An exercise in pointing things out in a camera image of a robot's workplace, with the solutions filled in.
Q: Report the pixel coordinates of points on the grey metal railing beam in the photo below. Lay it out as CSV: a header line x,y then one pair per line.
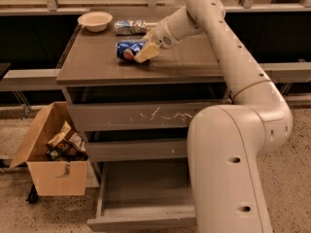
x,y
45,79

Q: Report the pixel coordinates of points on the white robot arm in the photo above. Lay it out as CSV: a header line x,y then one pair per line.
x,y
224,141

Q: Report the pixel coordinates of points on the snack bags in box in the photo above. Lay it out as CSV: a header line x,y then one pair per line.
x,y
66,145

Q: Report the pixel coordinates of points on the silver blue snack bag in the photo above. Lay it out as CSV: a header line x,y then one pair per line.
x,y
130,27

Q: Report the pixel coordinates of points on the grey top drawer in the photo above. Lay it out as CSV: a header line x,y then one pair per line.
x,y
132,116

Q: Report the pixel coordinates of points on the grey open bottom drawer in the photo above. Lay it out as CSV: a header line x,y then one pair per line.
x,y
144,194

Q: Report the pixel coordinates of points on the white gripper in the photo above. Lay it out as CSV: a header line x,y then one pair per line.
x,y
160,36

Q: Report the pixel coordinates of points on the white paper bowl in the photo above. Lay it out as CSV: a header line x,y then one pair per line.
x,y
95,21

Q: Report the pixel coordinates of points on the grey middle drawer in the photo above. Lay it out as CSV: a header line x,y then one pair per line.
x,y
137,150

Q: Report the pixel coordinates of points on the blue pepsi can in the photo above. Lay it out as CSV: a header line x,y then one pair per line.
x,y
127,49

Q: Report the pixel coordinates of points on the grey drawer cabinet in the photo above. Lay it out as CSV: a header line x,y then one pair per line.
x,y
92,73

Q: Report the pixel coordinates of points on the brown cardboard box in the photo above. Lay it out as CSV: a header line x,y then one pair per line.
x,y
51,177

